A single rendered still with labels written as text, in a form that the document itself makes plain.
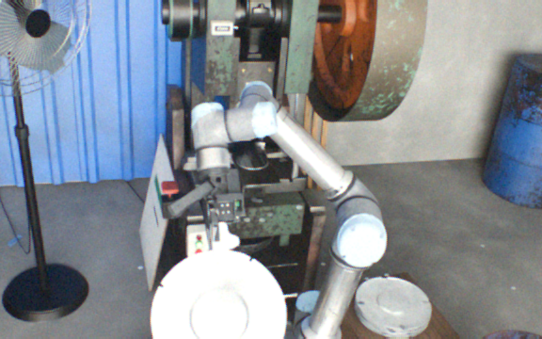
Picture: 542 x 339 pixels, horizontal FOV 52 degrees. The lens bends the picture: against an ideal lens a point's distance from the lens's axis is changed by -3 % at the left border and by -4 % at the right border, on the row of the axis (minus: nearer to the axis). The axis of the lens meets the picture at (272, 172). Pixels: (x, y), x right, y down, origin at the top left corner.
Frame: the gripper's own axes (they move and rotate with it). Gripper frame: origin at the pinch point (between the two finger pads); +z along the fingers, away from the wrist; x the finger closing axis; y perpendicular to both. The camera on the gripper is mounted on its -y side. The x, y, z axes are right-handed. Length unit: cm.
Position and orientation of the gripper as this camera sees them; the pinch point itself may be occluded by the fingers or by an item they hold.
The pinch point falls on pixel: (215, 261)
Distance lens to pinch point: 124.5
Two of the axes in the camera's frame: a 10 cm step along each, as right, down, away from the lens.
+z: 1.4, 9.6, -2.4
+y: 9.6, -0.7, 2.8
